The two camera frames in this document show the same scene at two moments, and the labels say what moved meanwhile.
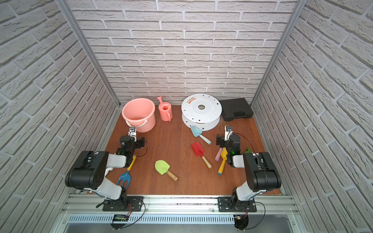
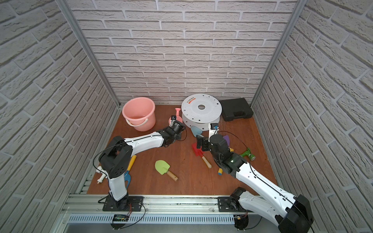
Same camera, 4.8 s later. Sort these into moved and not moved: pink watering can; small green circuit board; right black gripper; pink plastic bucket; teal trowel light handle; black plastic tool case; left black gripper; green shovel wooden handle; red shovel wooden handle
Moved: left black gripper; pink watering can; right black gripper
Not moved: black plastic tool case; green shovel wooden handle; teal trowel light handle; pink plastic bucket; small green circuit board; red shovel wooden handle
